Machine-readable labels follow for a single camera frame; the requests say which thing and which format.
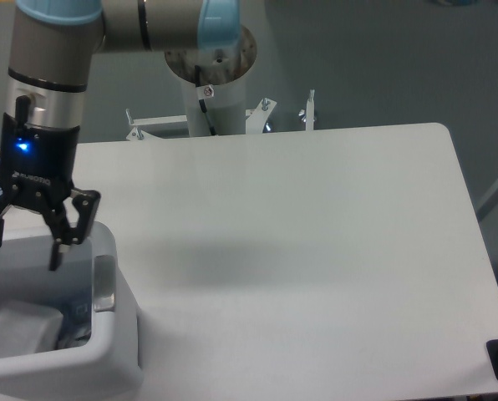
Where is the white metal base bracket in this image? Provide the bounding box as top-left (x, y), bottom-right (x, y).
top-left (124, 89), bottom-right (319, 142)

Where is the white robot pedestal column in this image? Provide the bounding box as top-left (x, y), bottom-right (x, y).
top-left (164, 21), bottom-right (258, 137)

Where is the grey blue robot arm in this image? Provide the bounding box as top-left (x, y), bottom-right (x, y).
top-left (0, 1), bottom-right (241, 271)

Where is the black cable on pedestal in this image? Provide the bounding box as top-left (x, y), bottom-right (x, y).
top-left (194, 64), bottom-right (217, 137)

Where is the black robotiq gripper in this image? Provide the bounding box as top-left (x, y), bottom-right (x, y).
top-left (0, 112), bottom-right (102, 272)

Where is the clear plastic water bottle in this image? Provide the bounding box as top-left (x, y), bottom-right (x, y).
top-left (57, 300), bottom-right (92, 349)

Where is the white trash can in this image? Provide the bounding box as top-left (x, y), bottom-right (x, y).
top-left (0, 223), bottom-right (144, 400)

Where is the white plastic bag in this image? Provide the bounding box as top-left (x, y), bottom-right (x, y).
top-left (0, 300), bottom-right (64, 358)

